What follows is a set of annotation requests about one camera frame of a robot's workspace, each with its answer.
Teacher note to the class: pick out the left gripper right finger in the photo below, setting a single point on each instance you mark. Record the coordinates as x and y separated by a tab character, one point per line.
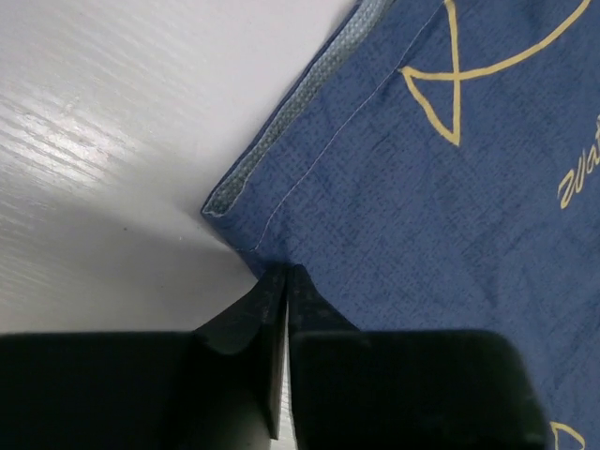
440	389

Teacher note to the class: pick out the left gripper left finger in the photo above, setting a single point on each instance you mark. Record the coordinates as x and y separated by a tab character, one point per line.
216	387

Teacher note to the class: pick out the blue cloth placemat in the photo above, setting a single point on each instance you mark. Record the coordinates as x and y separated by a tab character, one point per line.
437	166

